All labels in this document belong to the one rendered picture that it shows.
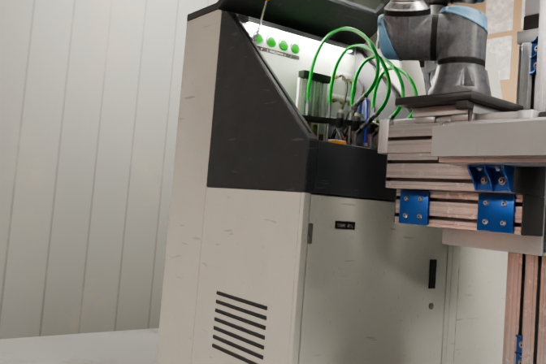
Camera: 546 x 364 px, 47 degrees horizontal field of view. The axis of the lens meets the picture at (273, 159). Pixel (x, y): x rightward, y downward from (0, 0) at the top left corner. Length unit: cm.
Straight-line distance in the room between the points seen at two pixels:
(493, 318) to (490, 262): 22
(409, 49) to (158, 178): 223
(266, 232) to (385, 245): 40
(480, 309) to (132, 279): 189
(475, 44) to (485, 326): 127
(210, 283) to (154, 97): 158
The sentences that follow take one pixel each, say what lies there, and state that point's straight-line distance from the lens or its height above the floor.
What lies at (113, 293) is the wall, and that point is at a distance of 354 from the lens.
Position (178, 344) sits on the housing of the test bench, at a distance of 249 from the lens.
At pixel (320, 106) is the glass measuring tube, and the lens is 259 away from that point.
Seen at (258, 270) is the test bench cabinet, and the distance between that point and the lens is 202.
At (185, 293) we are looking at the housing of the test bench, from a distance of 243.
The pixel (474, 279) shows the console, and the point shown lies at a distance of 247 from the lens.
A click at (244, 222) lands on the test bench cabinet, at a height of 68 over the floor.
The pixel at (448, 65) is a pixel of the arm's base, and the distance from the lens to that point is 160.
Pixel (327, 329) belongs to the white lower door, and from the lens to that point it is 197.
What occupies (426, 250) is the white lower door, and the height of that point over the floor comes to 63.
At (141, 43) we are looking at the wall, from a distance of 360.
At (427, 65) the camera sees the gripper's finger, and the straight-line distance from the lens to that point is 219.
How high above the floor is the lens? 75
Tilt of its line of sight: 4 degrees up
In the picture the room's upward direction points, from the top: 5 degrees clockwise
